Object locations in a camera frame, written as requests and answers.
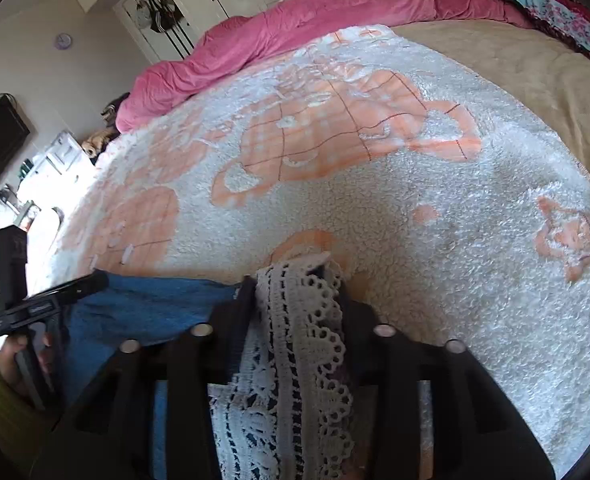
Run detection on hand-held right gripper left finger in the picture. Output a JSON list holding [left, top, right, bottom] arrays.
[[30, 275, 261, 480]]

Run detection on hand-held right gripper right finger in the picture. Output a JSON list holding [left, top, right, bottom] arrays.
[[325, 265, 557, 480]]

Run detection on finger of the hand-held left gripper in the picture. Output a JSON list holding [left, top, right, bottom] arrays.
[[50, 270, 110, 307]]

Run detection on blue denim pants lace trim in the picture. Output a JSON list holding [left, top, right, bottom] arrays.
[[60, 252, 358, 480]]

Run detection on person's left hand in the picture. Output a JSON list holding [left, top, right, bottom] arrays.
[[0, 331, 56, 388]]

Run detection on white dresser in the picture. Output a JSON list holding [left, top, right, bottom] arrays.
[[17, 129, 100, 201]]

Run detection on white orange printed blanket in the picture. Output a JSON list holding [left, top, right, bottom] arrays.
[[25, 25, 590, 473]]

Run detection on tan crumpled cloth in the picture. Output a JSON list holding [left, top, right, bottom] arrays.
[[81, 129, 120, 159]]

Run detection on white door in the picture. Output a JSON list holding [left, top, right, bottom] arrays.
[[112, 0, 200, 63]]

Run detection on hanging bags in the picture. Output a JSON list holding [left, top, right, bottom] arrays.
[[135, 0, 185, 35]]

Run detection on beige bed sheet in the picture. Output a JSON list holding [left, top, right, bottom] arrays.
[[390, 19, 590, 203]]

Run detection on pink duvet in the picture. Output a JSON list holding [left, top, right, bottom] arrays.
[[115, 0, 536, 133]]

